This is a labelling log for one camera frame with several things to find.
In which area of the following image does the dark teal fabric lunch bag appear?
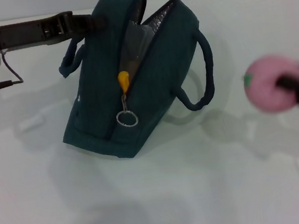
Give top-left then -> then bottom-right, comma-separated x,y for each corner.
42,0 -> 225,168

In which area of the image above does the yellow banana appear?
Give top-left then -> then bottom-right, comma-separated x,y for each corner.
116,70 -> 134,96

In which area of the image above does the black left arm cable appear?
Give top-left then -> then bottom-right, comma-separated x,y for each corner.
0,49 -> 25,90

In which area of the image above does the pink toy peach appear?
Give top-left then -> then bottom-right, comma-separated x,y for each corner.
238,50 -> 299,119

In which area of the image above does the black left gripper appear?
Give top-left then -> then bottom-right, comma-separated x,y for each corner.
0,6 -> 109,53

